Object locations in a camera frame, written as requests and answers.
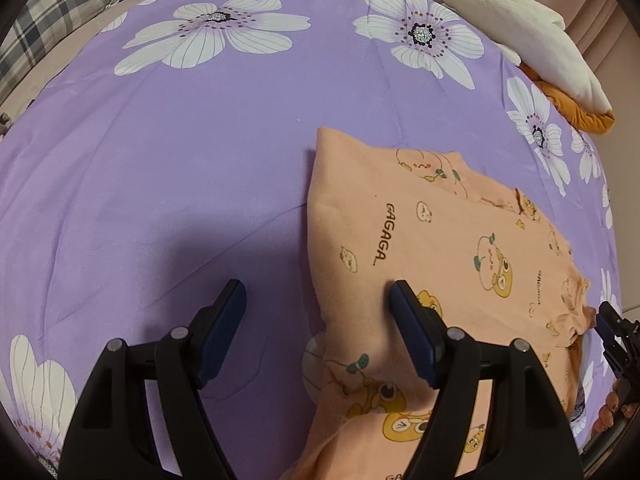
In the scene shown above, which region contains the purple floral blanket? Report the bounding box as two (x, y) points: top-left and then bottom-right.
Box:
(0, 0), (626, 480)

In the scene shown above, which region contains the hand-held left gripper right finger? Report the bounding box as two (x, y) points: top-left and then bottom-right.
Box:
(390, 280), (583, 480)

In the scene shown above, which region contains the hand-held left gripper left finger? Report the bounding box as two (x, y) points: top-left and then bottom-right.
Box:
(59, 279), (248, 480)

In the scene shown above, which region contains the pink curtain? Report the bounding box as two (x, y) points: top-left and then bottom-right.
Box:
(522, 0), (640, 91)

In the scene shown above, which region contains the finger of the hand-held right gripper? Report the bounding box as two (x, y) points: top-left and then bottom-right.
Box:
(595, 301), (626, 355)

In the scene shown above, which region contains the plaid quilt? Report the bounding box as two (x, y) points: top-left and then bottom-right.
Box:
(0, 0), (126, 106)

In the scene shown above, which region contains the person's right hand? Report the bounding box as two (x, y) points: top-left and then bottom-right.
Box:
(592, 390), (624, 434)

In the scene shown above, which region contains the white goose plush toy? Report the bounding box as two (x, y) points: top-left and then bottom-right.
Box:
(350, 0), (616, 136)

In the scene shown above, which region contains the orange printed baby shirt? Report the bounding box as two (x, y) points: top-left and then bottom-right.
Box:
(285, 126), (598, 480)

